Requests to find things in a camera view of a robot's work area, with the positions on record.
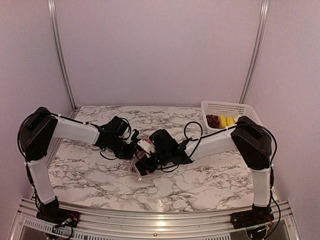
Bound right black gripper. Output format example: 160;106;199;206
132;149;171;177

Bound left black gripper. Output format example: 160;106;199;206
109;135;141;160

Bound clear zip top bag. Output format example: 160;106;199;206
127;138;160;182

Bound purple fake grapes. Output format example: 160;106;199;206
206;114;220;129

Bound yellow fake corn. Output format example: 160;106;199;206
219;114;228;129

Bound pale green fake cabbage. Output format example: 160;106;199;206
233;114;242;123

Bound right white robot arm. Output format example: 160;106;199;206
134;116;277;224

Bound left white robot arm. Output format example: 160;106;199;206
17;106;139;223

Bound white plastic basket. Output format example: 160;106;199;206
200;100;263;134

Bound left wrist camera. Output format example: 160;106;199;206
127;129;140;144

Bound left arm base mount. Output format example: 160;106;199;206
36;207;80;228

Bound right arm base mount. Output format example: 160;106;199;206
230;209;274;229

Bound front aluminium rail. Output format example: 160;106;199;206
9;197;303;240

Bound left aluminium frame post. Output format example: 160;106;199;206
47;0;77;112

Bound aluminium frame post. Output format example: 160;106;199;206
239;0;270;104
47;0;77;112

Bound right aluminium frame post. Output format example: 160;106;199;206
239;0;270;104

